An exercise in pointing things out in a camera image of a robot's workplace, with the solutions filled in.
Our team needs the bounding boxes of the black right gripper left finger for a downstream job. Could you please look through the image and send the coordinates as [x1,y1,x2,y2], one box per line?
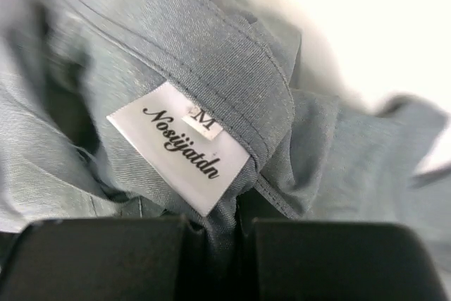
[1,216,208,300]

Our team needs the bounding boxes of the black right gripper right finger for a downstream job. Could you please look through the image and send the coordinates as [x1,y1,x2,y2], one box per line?
[239,191,451,301]

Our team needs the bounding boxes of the grey shirt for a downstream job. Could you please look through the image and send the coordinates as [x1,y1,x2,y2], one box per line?
[0,0,451,277]

